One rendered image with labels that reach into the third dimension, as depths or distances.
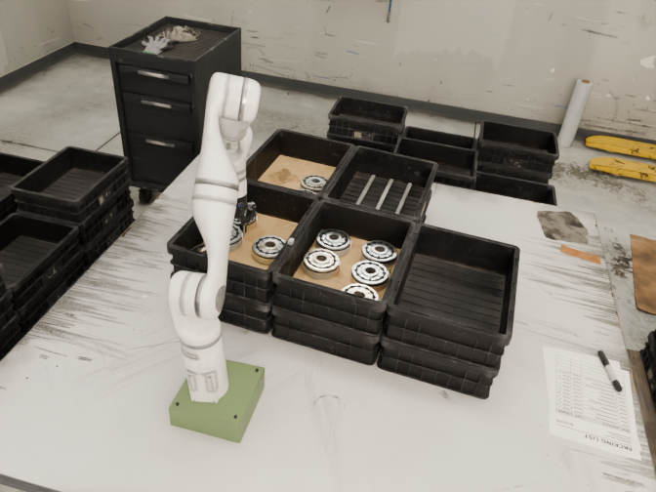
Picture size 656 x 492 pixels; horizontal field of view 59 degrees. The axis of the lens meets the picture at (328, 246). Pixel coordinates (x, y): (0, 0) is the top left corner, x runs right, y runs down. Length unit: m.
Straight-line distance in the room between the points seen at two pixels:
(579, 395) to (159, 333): 1.13
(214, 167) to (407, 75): 3.71
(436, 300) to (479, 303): 0.12
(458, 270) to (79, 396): 1.06
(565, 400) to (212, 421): 0.90
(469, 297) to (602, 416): 0.44
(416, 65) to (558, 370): 3.41
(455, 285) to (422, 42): 3.24
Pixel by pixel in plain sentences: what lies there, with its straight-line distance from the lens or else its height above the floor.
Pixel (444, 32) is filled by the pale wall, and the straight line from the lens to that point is 4.69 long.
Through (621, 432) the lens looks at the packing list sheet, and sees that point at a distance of 1.67.
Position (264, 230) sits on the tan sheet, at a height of 0.83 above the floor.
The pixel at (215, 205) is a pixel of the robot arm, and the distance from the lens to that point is 1.19.
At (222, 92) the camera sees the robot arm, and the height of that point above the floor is 1.40.
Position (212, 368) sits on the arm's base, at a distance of 1.33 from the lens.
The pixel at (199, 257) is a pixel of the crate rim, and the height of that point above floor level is 0.92.
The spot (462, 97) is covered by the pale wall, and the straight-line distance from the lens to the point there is 4.83.
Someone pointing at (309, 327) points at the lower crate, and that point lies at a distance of 1.55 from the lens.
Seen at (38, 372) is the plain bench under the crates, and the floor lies 0.70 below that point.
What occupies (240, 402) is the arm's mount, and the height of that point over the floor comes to 0.77.
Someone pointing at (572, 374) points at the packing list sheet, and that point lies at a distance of 1.75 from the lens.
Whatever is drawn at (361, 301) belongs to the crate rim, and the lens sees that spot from 1.42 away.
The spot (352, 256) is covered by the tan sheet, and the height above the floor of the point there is 0.83.
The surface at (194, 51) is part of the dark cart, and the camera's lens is 3.16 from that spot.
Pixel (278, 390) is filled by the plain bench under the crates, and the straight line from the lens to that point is 1.51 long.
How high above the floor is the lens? 1.86
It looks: 36 degrees down
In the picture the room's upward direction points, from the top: 6 degrees clockwise
